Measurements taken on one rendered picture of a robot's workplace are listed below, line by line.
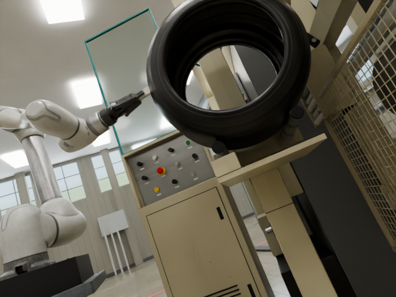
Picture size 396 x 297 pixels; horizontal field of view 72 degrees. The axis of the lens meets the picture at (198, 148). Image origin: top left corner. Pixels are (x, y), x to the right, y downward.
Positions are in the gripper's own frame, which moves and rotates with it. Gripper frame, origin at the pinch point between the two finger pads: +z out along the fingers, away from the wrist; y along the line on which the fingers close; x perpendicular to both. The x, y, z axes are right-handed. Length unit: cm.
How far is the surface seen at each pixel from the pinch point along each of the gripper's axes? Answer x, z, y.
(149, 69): -0.5, 7.4, -10.8
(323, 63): 23, 71, 21
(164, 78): 7.2, 10.7, -12.9
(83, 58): -380, -149, 387
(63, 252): -117, -693, 817
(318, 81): 29, 65, 21
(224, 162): 42.7, 13.2, -8.6
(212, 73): -5.0, 29.7, 28.3
